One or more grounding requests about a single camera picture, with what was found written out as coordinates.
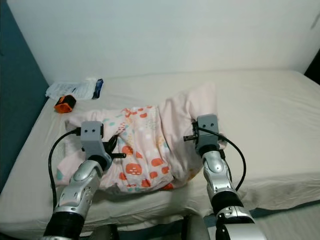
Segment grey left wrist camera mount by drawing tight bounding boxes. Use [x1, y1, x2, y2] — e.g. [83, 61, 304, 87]
[80, 120, 107, 158]

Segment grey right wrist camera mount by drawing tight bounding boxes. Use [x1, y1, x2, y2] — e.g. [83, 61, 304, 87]
[195, 113, 222, 152]

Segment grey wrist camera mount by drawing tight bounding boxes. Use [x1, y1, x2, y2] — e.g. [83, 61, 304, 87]
[195, 113, 222, 152]
[80, 120, 107, 158]

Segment pink patterned pillow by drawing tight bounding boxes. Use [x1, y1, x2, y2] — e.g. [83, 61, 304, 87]
[55, 81, 219, 194]

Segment white bed mattress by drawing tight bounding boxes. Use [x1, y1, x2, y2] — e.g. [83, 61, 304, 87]
[0, 69, 320, 240]

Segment orange and black device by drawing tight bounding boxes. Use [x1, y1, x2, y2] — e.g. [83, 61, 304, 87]
[53, 94, 78, 115]

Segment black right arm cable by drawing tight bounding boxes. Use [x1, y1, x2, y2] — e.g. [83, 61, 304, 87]
[198, 126, 247, 193]

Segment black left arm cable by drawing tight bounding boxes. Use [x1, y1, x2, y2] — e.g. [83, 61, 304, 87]
[48, 128, 84, 213]

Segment white plastic packet blue end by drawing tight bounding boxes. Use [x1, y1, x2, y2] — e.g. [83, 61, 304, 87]
[45, 77, 105, 101]

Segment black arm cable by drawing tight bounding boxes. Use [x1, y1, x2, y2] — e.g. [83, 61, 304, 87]
[48, 128, 84, 213]
[198, 126, 247, 193]

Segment grey right robot leg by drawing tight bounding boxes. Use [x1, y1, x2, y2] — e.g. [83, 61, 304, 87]
[181, 214, 212, 240]

